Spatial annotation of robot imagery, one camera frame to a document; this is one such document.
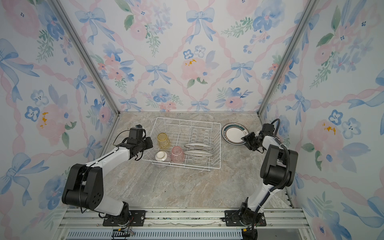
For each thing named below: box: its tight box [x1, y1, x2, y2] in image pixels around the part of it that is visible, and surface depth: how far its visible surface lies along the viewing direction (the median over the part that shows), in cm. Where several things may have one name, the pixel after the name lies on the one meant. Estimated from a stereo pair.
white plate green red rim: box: [221, 122, 250, 146], surface depth 108 cm
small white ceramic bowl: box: [155, 151, 168, 162], surface depth 90 cm
